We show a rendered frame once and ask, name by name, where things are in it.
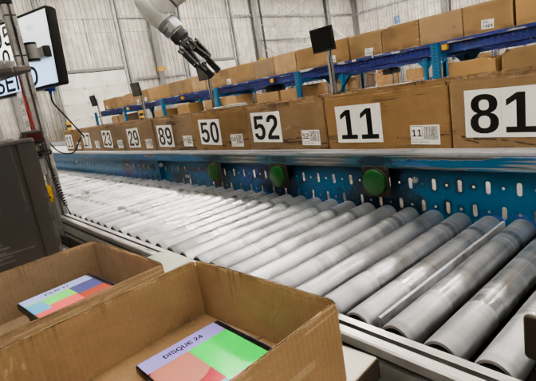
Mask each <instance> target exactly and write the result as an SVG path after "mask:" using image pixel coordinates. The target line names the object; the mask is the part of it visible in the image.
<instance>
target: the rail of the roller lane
mask: <svg viewBox="0 0 536 381"><path fill-rule="evenodd" d="M61 220H62V224H63V227H64V231H65V236H67V237H69V238H72V239H73V240H75V241H77V242H79V243H81V244H83V243H86V242H93V241H97V242H102V243H104V244H107V245H112V246H115V247H117V248H120V249H124V250H127V251H129V252H133V253H136V254H139V255H141V256H144V257H149V256H151V255H153V254H155V253H158V252H163V253H169V254H171V255H175V256H178V257H184V256H182V255H179V254H177V253H173V252H171V251H168V250H166V249H162V248H160V247H158V246H155V245H152V244H149V243H147V242H143V241H141V240H138V239H136V238H132V237H130V236H128V235H125V234H122V233H119V232H116V231H114V230H110V229H108V228H106V227H103V226H99V225H97V224H95V223H92V222H89V221H86V220H84V219H82V218H78V217H76V216H73V215H70V214H63V215H61ZM184 258H187V259H190V258H188V257H184ZM190 260H192V259H190ZM338 318H339V325H340V330H341V342H342V345H343V346H346V347H348V348H352V349H354V350H357V351H359V352H363V353H366V354H368V355H372V356H375V357H376V358H378V360H379V366H380V379H379V380H378V381H522V380H519V379H516V378H513V377H510V376H509V375H504V374H503V373H500V372H497V371H494V370H491V369H489V368H486V367H483V366H480V365H478V364H476V363H472V362H470V361H467V360H465V359H461V358H459V357H456V356H454V355H450V354H448V353H446V352H442V351H440V350H437V349H434V348H431V347H429V346H426V345H424V344H420V343H418V342H416V341H413V340H410V339H407V338H404V337H403V336H398V335H396V334H394V333H391V332H388V331H385V330H383V329H380V328H377V327H374V326H372V325H370V324H366V323H364V322H361V321H359V320H355V319H353V318H350V317H348V316H344V315H342V314H340V313H338Z"/></svg>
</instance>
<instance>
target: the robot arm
mask: <svg viewBox="0 0 536 381"><path fill-rule="evenodd" d="M184 1H186V0H134V3H135V5H136V8H137V9H138V10H139V12H140V13H141V14H142V16H143V17H144V18H145V19H146V20H147V21H148V22H149V23H150V24H151V25H152V26H154V27H156V28H157V29H158V30H159V31H160V32H161V33H162V34H163V35H164V36H165V37H166V38H167V39H171V41H172V42H173V43H174V44H175V45H178V46H179V50H178V53H180V54H181V55H183V56H184V57H185V58H186V60H187V61H188V62H189V63H190V64H191V65H192V66H193V67H194V68H200V69H201V70H202V71H203V72H204V73H206V74H207V75H208V76H209V77H210V78H212V77H213V76H214V75H215V74H214V73H213V72H212V71H211V70H210V69H209V68H208V67H207V66H206V65H205V64H204V63H202V62H201V61H200V60H199V58H198V57H197V56H196V54H195V53H194V52H196V53H197V54H198V55H200V56H201V57H202V58H204V59H205V60H206V63H208V64H209V66H210V67H211V68H212V69H213V70H214V71H215V72H216V73H218V72H219V71H220V70H221V68H220V67H219V66H218V65H217V64H216V63H215V62H214V61H213V60H212V59H211V53H210V52H209V51H208V50H207V49H206V48H205V47H204V45H203V44H202V43H201V42H200V41H199V39H198V38H197V37H196V38H195V39H192V38H191V37H189V36H188V32H187V31H186V30H185V29H184V28H183V27H182V26H183V24H182V23H181V22H180V21H179V20H178V19H177V18H176V17H175V15H173V13H174V11H175V9H176V8H177V7H178V6H179V5H180V4H182V3H183V2H184ZM11 66H16V63H15V61H4V60H0V68H2V67H11Z"/></svg>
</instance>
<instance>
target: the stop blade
mask: <svg viewBox="0 0 536 381"><path fill-rule="evenodd" d="M504 228H506V227H505V222H504V221H501V222H500V223H499V224H498V225H497V226H495V227H494V228H493V229H491V230H490V231H489V232H487V233H486V234H484V235H483V236H482V237H481V238H480V239H479V240H477V241H476V242H474V243H473V244H472V245H470V246H469V247H468V248H466V249H465V250H464V251H463V252H462V253H460V254H459V255H458V256H456V257H455V258H454V259H452V260H451V261H449V262H448V263H447V264H446V265H445V266H444V267H442V268H441V269H440V270H438V271H437V272H436V273H434V274H433V275H431V276H430V277H429V278H428V279H427V280H426V281H424V282H423V283H422V284H420V285H419V286H417V287H416V288H415V289H413V290H412V291H411V292H410V293H409V294H407V295H406V296H405V297H403V298H402V299H401V300H399V301H398V302H396V303H395V304H394V305H393V306H392V307H391V308H389V309H388V310H387V311H385V312H384V313H382V314H381V315H380V316H378V320H379V328H380V329H382V328H383V327H384V325H386V324H387V323H388V322H389V321H390V320H391V319H392V318H394V317H395V316H396V315H398V314H399V313H400V312H402V311H403V310H404V309H405V308H407V307H408V306H409V305H410V304H411V303H412V302H414V301H415V300H416V299H417V298H419V297H420V296H421V295H423V294H424V293H425V292H427V291H428V290H429V289H430V288H431V287H432V286H433V285H435V284H436V283H437V282H438V281H440V280H441V279H442V278H444V277H445V276H446V275H448V274H449V273H450V272H451V271H452V270H453V269H455V268H456V267H457V266H458V265H460V264H461V263H462V262H463V261H465V260H466V259H467V258H469V257H470V256H471V255H472V254H473V253H474V252H476V251H477V250H478V249H480V248H481V247H482V246H483V245H485V244H486V243H487V242H488V241H490V240H491V239H492V238H493V237H494V236H495V235H497V234H498V233H499V232H501V231H502V230H503V229H504Z"/></svg>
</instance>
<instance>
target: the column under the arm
mask: <svg viewBox="0 0 536 381"><path fill-rule="evenodd" d="M31 141H34V139H33V138H25V139H5V140H1V141H0V273H1V272H4V271H7V270H9V269H12V268H15V267H18V266H20V265H24V264H26V263H29V262H31V261H36V260H37V259H40V258H43V257H47V256H49V255H51V254H54V253H58V252H61V251H63V248H62V245H61V237H60V234H59V231H58V228H57V223H56V219H55V216H54V213H53V208H52V205H51V201H50V198H49V193H48V190H47V186H46V184H45V178H44V175H43V172H42V169H41V163H40V160H39V157H38V153H37V148H36V145H35V142H31Z"/></svg>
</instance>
